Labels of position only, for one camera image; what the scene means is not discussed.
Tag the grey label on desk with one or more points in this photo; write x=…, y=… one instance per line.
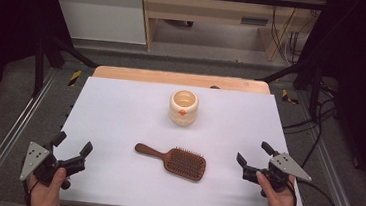
x=254, y=21

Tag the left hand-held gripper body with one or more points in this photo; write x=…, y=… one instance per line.
x=33, y=160

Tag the light wooden table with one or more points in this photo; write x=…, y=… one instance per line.
x=173, y=78

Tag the black metal stand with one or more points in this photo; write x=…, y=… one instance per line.
x=314, y=91
x=39, y=70

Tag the brown wooden hairbrush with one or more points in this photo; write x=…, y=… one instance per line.
x=182, y=164

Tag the person's right hand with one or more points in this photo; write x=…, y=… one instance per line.
x=279, y=205

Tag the yellow and black tape strip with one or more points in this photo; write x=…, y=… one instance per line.
x=287, y=97
x=74, y=78

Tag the person's left hand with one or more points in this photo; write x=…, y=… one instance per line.
x=45, y=194

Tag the white cabinet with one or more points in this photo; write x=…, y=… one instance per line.
x=102, y=12

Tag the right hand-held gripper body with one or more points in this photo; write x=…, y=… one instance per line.
x=287, y=165

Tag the cream cup with orange mark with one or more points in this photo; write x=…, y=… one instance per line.
x=183, y=118

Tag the aluminium floor rail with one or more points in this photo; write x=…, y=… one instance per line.
x=11, y=128
x=334, y=183

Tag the light wooden desk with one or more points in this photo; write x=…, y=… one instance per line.
x=212, y=10

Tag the white board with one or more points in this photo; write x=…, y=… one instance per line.
x=118, y=127

